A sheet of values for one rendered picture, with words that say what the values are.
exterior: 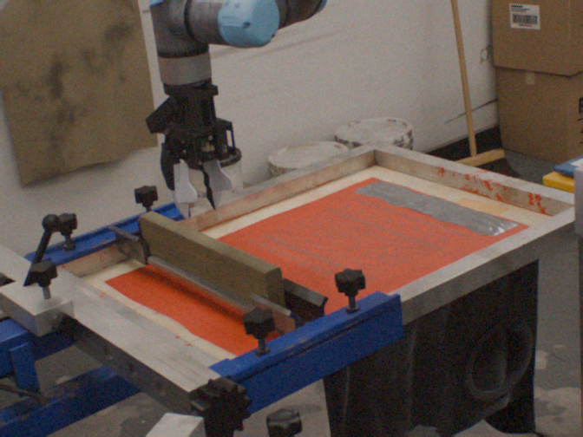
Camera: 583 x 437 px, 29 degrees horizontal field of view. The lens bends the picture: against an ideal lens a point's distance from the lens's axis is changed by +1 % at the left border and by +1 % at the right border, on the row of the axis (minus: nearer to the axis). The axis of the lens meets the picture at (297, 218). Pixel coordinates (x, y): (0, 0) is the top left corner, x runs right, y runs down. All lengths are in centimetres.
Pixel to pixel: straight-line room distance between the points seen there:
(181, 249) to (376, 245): 34
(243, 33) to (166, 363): 44
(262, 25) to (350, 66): 303
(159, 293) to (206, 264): 13
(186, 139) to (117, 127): 225
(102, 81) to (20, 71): 28
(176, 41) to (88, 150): 229
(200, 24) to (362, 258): 53
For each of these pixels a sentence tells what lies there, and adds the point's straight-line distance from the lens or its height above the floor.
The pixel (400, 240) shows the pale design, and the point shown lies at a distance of 192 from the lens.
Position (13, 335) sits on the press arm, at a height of 104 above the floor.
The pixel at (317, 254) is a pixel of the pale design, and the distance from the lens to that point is 190.
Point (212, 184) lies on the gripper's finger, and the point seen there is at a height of 115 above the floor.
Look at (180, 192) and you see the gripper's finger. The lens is 168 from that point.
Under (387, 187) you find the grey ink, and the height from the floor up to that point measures 96.
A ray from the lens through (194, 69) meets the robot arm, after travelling 161.
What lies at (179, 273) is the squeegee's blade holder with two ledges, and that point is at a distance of 180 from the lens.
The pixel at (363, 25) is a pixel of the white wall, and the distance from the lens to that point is 456.
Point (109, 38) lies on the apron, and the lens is 384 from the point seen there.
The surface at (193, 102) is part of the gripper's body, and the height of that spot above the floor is 130.
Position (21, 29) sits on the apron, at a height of 104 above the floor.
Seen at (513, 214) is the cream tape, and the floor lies 96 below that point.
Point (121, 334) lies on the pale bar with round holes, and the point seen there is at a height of 104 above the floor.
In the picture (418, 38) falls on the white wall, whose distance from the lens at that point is 478.
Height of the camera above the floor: 173
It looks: 22 degrees down
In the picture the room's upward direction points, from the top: 7 degrees counter-clockwise
